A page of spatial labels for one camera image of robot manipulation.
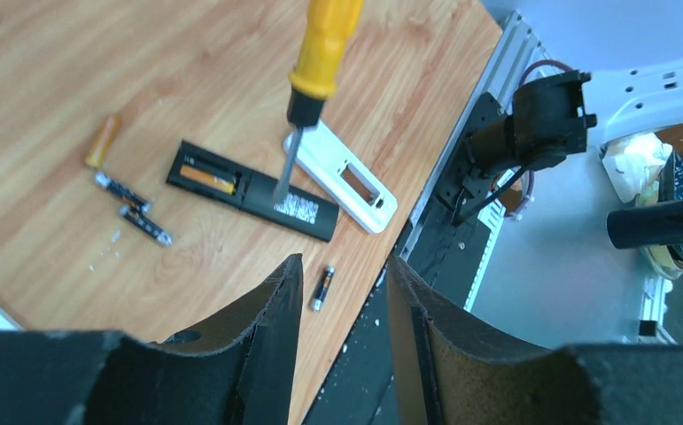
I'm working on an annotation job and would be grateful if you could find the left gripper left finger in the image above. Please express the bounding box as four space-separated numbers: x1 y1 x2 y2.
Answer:
0 253 304 424

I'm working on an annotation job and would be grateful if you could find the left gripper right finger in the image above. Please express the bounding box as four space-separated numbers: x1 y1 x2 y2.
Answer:
386 256 683 424

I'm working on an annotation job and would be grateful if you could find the black remote control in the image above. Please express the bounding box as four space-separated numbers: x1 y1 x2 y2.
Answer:
166 140 339 242

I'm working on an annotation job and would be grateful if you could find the white remote with batteries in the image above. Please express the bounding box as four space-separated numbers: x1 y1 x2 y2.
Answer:
296 122 398 234

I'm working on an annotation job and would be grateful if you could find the yellow handled screwdriver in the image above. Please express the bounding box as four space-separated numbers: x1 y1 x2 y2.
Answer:
273 0 364 204

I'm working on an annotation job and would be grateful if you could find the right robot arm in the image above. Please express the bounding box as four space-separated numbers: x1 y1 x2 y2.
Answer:
436 59 683 227

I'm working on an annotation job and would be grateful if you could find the loose battery from QR remote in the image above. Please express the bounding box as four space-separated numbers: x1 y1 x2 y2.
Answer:
95 172 151 213

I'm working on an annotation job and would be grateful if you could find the black battery left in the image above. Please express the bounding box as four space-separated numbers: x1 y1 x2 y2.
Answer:
310 266 336 312

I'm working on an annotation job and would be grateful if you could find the orange battery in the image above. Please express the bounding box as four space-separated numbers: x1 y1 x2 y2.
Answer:
84 113 122 169
180 165 236 195

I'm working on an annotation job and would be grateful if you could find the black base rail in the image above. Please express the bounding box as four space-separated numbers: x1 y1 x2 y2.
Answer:
304 144 492 424

